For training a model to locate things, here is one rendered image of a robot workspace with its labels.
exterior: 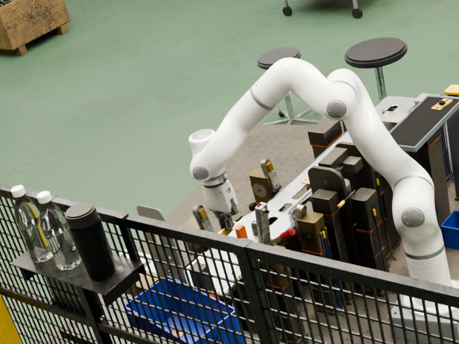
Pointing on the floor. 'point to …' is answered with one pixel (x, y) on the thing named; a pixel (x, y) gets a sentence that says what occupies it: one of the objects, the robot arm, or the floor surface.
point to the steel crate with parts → (29, 22)
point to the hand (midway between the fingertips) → (226, 222)
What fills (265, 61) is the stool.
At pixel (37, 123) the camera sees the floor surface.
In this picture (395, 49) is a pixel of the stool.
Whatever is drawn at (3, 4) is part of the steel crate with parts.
